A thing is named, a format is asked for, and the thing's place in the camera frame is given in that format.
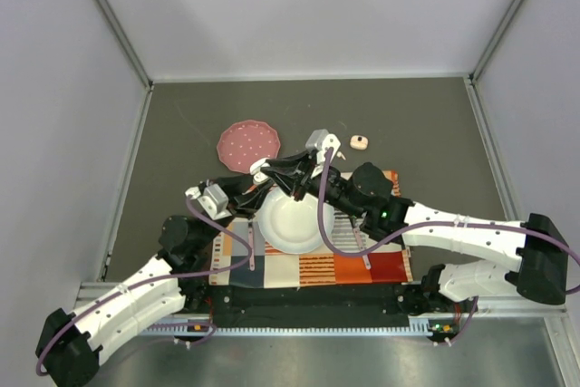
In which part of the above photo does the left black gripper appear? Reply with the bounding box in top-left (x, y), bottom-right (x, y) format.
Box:
top-left (195, 169), bottom-right (275, 249)

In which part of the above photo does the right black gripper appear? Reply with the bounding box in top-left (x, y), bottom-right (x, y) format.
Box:
top-left (263, 150), bottom-right (364, 220)

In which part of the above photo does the white earbud charging case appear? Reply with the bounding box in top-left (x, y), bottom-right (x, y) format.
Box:
top-left (249, 158), bottom-right (269, 185)

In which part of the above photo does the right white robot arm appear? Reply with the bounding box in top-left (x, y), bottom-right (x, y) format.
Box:
top-left (251, 151), bottom-right (572, 311)

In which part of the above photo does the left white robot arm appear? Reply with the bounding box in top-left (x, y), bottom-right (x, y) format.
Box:
top-left (35, 175), bottom-right (274, 386)

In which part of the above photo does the pink earbud charging case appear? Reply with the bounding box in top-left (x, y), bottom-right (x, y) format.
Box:
top-left (350, 135), bottom-right (369, 150)

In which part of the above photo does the pink polka dot plate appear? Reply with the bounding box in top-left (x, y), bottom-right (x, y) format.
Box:
top-left (217, 120), bottom-right (281, 173)

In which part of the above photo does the white ceramic plate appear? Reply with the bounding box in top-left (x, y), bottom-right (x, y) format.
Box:
top-left (257, 188), bottom-right (324, 255)

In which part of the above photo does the orange patterned placemat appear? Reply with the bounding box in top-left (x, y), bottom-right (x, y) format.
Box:
top-left (199, 170), bottom-right (415, 290)

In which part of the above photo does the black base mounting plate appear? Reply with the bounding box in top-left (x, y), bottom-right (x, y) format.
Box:
top-left (182, 284), bottom-right (456, 328)

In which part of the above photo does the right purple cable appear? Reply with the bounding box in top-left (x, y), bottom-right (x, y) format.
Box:
top-left (319, 147), bottom-right (580, 293)

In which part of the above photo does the purple cable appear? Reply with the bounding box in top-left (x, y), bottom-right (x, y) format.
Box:
top-left (34, 198), bottom-right (253, 377)
top-left (319, 147), bottom-right (580, 293)

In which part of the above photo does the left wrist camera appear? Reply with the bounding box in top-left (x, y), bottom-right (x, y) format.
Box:
top-left (185, 184), bottom-right (232, 220)

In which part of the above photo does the pink handled fork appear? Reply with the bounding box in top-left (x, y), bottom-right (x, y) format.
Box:
top-left (247, 219), bottom-right (256, 272)

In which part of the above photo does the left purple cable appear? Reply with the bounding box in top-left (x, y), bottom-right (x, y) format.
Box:
top-left (34, 198), bottom-right (253, 377)

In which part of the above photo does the pink handled knife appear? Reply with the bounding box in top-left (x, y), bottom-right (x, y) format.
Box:
top-left (349, 217), bottom-right (372, 270)

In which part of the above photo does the grey slotted cable duct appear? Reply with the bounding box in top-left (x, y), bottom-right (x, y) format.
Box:
top-left (141, 314), bottom-right (457, 337)

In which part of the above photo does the aluminium frame rail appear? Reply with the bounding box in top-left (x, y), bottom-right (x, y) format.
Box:
top-left (92, 0), bottom-right (153, 91)

